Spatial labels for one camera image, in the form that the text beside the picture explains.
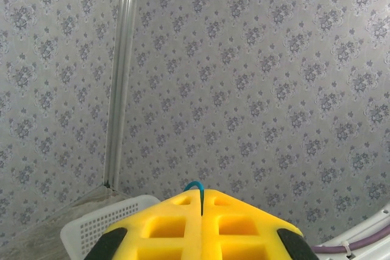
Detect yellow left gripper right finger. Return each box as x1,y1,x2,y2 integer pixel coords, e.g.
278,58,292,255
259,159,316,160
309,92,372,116
202,188,321,260

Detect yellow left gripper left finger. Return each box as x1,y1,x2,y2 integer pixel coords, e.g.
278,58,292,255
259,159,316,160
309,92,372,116
83,188,204,260

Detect blue thin cable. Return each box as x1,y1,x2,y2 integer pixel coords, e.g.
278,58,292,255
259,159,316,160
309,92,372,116
183,180,205,216

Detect white plastic basket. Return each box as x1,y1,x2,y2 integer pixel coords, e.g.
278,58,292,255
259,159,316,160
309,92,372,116
60,194,160,260

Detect aluminium frame post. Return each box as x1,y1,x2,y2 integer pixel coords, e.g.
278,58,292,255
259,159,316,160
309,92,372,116
102,0,141,192

